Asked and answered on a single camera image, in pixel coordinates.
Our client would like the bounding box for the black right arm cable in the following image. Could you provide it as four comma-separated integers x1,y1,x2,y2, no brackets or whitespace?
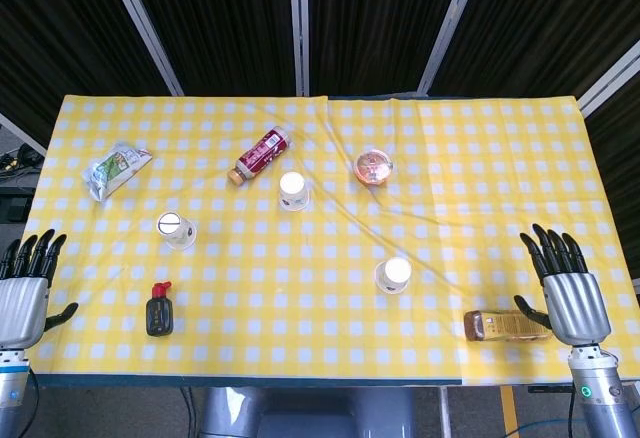
567,390,579,438

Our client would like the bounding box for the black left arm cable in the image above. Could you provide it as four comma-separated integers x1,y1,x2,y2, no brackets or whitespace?
27,365,42,438

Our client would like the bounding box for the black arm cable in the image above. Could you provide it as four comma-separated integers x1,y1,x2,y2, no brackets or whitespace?
567,390,579,438
27,365,42,438

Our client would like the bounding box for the amber tea bottle yellow label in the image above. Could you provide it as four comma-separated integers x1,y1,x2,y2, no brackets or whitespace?
463,309,554,343

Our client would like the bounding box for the blue floor cable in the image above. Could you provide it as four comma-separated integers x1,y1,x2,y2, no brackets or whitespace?
512,418,577,438

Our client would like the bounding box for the grey aluminium frame bar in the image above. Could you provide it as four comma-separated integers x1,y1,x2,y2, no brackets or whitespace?
578,39,640,118
0,111,47,155
416,0,487,96
288,0,311,97
99,0,185,97

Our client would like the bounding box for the black sauce bottle red cap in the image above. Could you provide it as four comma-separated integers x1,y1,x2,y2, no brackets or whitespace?
145,281,174,338

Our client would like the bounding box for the paper cup with black line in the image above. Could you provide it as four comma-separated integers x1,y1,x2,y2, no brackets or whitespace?
156,211,197,252

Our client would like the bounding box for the white floral paper cup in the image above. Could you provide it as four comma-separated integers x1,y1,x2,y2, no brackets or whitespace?
374,256,414,295
278,171,311,213

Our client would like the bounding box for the orange lidded bowl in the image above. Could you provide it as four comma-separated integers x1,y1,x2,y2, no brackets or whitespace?
353,149,396,188

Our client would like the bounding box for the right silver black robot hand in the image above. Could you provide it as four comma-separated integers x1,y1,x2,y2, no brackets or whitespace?
513,223,613,347

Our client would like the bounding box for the yellow white checked tablecloth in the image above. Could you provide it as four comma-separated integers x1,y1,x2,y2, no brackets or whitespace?
0,93,640,388

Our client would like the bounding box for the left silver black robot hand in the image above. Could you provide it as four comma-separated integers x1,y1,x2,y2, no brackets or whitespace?
0,228,80,350

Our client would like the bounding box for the black cable under table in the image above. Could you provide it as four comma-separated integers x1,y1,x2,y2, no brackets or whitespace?
179,386,202,438

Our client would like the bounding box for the grey robot base column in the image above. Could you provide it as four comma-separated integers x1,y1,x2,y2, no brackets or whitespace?
199,386,416,438

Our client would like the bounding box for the black partition panel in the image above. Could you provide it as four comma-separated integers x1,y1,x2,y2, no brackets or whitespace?
430,0,640,100
122,0,302,97
585,63,640,280
0,0,172,145
306,0,470,97

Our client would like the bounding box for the black floor cable bundle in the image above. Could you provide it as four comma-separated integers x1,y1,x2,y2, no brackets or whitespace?
0,140,46,180

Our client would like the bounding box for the green white snack bag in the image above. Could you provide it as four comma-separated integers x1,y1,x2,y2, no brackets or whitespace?
81,141,154,203

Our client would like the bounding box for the maroon label drink bottle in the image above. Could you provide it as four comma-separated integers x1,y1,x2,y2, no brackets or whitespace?
227,126,292,187

